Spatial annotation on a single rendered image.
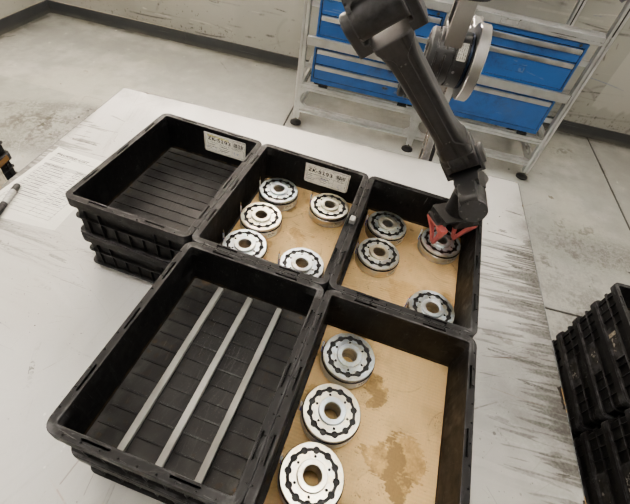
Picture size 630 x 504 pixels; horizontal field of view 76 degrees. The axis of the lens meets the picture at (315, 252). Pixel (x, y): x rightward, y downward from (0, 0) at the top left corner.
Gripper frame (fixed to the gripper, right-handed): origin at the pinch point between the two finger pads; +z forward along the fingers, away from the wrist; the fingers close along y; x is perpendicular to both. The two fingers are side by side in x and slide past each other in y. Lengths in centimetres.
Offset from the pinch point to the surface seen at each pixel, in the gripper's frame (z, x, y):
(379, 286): 4.3, -7.5, -20.5
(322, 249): 4.1, 6.3, -29.8
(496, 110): 44, 130, 139
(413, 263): 4.3, -2.9, -8.8
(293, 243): 4.1, 9.7, -36.2
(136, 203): 4, 31, -71
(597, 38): -6, 112, 165
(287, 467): 2, -39, -52
